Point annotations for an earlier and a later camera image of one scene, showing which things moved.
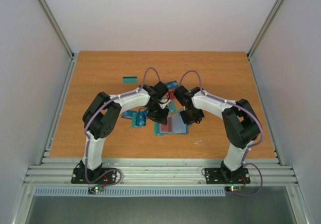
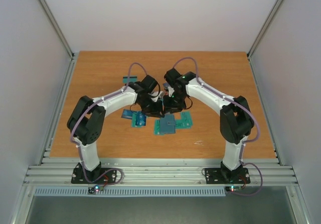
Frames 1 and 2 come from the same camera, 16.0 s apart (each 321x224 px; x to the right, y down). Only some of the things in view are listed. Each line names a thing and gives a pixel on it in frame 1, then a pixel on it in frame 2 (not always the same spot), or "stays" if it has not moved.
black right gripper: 191,116 -> 173,108
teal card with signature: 157,129 stays
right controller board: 234,189 stays
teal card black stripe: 130,80 stays
